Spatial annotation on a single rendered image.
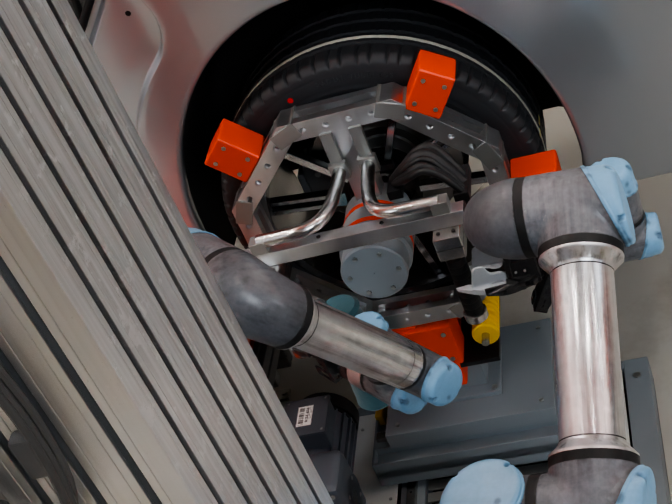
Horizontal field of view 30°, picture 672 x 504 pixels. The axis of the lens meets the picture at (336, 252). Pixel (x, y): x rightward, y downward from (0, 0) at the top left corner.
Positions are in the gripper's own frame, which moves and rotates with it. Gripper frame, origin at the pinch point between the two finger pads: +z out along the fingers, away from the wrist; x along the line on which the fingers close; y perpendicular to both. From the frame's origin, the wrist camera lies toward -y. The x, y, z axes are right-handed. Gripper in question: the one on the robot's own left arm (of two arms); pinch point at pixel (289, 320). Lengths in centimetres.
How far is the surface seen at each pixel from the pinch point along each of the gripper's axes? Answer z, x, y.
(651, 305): 11, 92, 88
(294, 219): 30.7, 23.8, 5.8
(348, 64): 4.9, 37.2, -31.3
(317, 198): 18.7, 25.3, -3.1
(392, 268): -10.8, 18.7, -1.1
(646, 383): -11, 65, 79
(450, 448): 10, 22, 70
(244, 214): 19.5, 10.1, -11.4
